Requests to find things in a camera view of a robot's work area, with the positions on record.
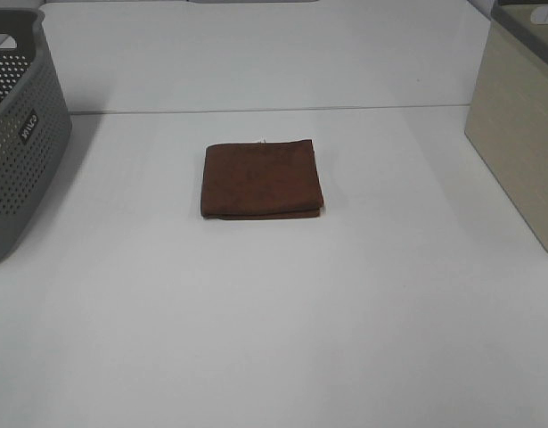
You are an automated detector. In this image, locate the brown towel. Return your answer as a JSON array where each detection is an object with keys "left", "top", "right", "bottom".
[{"left": 200, "top": 139, "right": 324, "bottom": 220}]

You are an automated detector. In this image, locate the grey perforated plastic basket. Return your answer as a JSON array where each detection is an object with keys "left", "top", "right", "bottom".
[{"left": 0, "top": 8, "right": 72, "bottom": 262}]

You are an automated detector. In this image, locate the beige storage bin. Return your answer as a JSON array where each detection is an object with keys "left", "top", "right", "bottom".
[{"left": 464, "top": 1, "right": 548, "bottom": 252}]

